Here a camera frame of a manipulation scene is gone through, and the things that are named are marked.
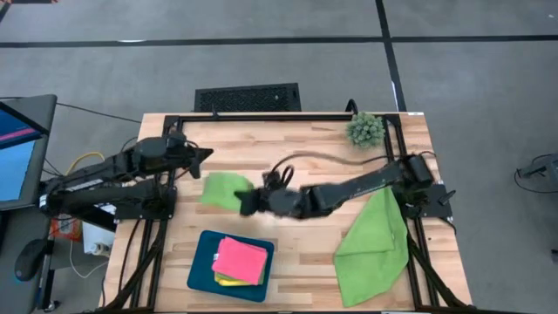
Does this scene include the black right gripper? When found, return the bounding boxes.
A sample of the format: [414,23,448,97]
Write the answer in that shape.
[233,187,309,221]

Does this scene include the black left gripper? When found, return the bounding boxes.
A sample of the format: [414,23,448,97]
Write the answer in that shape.
[164,141,215,181]

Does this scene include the pink microfiber towel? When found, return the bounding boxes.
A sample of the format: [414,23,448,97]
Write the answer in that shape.
[211,236,269,287]

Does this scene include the teal plastic tray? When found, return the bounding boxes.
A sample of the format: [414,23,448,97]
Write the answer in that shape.
[187,229,276,304]

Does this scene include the yellow microfiber towel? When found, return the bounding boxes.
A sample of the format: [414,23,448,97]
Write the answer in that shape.
[214,272,253,289]

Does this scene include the artificial green plant in pot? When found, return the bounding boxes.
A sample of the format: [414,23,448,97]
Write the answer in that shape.
[345,111,387,149]

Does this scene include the orange bag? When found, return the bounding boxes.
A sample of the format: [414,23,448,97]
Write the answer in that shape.
[49,215,84,243]

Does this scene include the computer monitor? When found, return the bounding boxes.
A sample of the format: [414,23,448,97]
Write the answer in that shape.
[0,92,58,212]

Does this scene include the black computer mouse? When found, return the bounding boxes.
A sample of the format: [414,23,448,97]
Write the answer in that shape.
[12,238,48,283]

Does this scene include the grey desk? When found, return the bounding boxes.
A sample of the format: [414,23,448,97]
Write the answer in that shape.
[0,203,56,314]

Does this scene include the black floor stand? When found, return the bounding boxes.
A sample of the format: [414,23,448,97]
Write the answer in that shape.
[514,152,558,194]

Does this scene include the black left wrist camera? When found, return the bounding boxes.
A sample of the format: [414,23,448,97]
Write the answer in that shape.
[167,131,188,148]

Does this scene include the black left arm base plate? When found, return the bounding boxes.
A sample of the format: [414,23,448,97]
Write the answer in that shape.
[112,185,178,222]

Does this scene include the black aluminium table frame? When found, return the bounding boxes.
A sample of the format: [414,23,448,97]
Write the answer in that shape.
[99,111,474,314]

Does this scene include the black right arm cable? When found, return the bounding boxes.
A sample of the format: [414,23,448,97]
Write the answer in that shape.
[269,150,437,176]

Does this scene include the black floor cable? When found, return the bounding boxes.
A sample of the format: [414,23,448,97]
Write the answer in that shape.
[55,101,144,125]

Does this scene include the yellow cable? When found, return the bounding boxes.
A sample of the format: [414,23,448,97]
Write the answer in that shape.
[65,151,106,176]

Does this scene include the white cable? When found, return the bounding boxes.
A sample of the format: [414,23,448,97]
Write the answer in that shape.
[68,238,110,280]

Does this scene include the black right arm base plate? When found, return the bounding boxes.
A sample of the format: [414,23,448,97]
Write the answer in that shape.
[398,182,457,220]

